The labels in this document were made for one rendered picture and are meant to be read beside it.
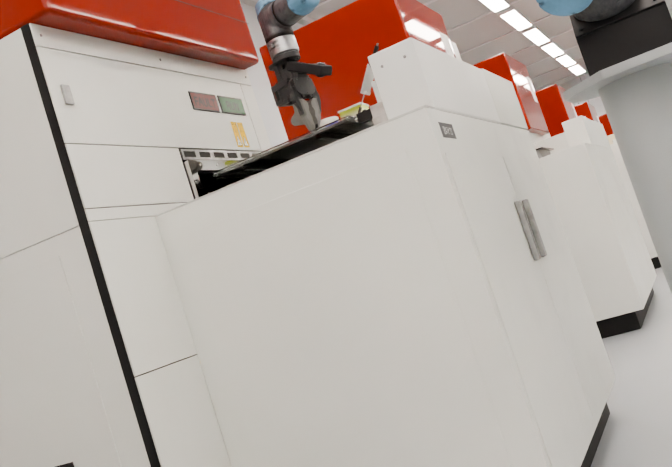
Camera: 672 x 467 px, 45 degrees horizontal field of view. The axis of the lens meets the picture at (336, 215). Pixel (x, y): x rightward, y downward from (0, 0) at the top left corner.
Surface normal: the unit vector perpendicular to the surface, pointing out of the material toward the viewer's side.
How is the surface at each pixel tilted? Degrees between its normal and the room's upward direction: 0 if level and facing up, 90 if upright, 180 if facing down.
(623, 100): 90
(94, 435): 90
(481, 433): 90
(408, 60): 90
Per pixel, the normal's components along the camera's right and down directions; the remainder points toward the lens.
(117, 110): 0.86, -0.32
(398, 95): -0.40, 0.05
